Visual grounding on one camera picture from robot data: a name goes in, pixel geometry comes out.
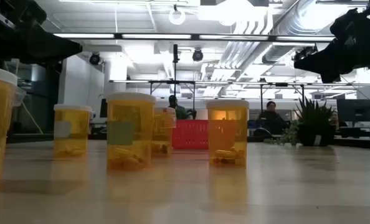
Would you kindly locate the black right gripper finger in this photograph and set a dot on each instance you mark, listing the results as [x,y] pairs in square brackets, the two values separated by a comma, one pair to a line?
[325,60]
[332,77]

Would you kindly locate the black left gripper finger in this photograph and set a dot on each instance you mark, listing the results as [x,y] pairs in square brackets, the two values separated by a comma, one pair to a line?
[54,49]

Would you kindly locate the small amber bottle white label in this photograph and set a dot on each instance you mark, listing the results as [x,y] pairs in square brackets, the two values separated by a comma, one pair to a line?
[71,140]

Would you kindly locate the amber pill bottle white cap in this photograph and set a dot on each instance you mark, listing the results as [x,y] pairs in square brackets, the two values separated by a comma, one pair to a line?
[164,130]
[227,137]

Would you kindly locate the amber pill bottle green label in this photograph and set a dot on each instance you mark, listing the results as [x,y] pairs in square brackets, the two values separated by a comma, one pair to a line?
[130,112]

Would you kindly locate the red plastic basket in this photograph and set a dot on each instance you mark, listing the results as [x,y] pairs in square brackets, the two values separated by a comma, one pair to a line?
[189,133]

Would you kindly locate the black computer monitor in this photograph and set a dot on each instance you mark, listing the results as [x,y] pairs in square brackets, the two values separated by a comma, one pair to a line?
[355,110]

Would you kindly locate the person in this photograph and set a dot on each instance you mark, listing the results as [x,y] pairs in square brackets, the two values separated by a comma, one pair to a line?
[270,121]
[179,112]
[335,120]

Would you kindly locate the clear plastic cup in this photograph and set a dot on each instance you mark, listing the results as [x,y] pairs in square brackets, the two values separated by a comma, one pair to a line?
[19,96]

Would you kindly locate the succulent in black pot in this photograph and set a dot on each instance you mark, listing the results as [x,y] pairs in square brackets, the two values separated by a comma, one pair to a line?
[315,133]

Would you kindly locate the yellow stick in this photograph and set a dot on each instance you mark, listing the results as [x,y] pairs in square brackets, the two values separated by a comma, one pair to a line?
[30,116]

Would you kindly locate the trailing green bead plant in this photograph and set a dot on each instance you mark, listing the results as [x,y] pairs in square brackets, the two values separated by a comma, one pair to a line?
[289,135]

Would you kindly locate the small dark monitor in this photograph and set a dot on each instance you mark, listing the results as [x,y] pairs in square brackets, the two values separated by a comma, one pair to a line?
[103,108]

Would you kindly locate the white spray bottle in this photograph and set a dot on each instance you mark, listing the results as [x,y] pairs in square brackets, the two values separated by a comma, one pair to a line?
[93,116]

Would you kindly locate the blue bin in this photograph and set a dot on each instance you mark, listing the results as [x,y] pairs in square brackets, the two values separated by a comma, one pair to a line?
[253,124]

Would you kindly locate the black vertical stand pole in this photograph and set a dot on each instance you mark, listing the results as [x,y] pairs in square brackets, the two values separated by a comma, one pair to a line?
[175,62]

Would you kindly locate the black camera on boom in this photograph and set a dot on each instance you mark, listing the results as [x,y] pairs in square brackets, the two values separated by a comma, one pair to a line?
[303,53]

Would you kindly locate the black round ceiling camera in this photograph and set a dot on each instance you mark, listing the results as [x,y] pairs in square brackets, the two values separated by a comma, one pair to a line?
[197,55]
[94,59]

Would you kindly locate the black metal workstation frame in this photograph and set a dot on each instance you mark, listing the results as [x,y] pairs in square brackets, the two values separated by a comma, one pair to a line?
[172,82]

